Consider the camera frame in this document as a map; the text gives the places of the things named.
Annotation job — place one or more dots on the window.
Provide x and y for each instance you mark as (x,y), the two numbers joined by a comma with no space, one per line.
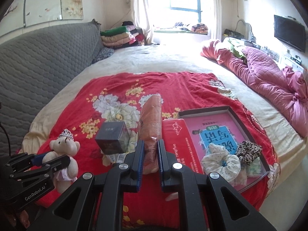
(169,14)

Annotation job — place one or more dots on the green cloth on duvet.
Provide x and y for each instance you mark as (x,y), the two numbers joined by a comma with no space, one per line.
(235,50)

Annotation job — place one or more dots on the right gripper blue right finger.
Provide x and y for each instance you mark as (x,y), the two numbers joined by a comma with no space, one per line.
(168,180)

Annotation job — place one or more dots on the black wall television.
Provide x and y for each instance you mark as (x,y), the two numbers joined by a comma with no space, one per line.
(290,32)

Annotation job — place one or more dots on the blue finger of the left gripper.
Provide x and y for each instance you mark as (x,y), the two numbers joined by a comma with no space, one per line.
(54,163)
(37,159)

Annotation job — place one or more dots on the white floral scrunchie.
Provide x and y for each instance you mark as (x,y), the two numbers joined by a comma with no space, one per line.
(220,160)

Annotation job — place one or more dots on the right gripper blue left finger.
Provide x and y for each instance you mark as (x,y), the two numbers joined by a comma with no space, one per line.
(135,160)

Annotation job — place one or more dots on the white curtain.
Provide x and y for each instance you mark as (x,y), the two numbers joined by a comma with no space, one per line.
(141,15)

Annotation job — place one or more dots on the red floral blanket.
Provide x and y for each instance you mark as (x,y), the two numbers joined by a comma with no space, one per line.
(120,98)

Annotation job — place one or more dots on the pink quilted duvet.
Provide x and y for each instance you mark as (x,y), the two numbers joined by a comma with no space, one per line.
(285,88)

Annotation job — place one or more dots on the clothes on window sill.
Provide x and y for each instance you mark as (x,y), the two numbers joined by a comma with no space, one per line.
(199,28)

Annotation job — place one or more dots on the green floral tissue packet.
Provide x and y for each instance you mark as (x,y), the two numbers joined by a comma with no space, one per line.
(254,170)

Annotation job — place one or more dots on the person's left hand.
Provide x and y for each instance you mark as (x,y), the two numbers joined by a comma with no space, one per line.
(18,221)

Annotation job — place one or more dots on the leopard print scrunchie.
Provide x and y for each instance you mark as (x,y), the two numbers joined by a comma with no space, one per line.
(248,151)

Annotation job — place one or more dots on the red tissue pack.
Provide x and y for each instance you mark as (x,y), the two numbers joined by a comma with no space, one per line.
(177,140)

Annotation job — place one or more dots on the patterned dark pillow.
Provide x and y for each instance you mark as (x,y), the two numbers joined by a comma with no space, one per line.
(104,53)

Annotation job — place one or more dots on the stack of folded clothes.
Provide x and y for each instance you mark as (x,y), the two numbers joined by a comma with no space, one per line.
(125,36)

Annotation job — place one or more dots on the floral wall painting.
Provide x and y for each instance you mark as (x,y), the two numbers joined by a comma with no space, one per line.
(26,13)

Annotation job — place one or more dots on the cream plush rabbit toy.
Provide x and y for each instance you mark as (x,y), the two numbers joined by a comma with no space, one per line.
(172,196)

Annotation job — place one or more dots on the dark blue small box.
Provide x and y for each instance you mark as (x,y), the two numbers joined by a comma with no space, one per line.
(113,137)

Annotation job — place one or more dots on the orange roll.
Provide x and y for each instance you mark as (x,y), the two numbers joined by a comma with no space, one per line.
(150,131)

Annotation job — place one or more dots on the grey quilted headboard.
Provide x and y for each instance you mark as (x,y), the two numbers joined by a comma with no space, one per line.
(35,67)

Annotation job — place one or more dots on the dark shallow box tray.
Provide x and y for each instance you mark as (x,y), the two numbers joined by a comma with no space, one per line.
(241,182)

